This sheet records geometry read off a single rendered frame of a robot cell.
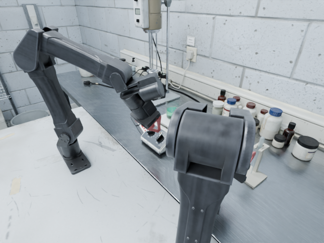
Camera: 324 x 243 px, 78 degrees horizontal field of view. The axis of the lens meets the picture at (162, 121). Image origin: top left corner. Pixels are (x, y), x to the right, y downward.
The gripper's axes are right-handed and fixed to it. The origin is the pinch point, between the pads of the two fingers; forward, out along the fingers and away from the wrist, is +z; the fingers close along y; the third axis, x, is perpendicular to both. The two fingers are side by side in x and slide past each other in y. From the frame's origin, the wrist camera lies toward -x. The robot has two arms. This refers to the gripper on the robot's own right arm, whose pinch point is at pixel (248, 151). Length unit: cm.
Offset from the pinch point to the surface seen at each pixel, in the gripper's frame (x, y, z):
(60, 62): 32, 274, 4
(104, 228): 14.3, 12.1, -41.5
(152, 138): 9.6, 33.6, -11.7
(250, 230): 14.0, -11.3, -10.8
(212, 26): -27, 58, 45
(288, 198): 13.7, -12.6, 7.3
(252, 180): 12.8, -2.1, 4.3
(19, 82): 47, 272, -48
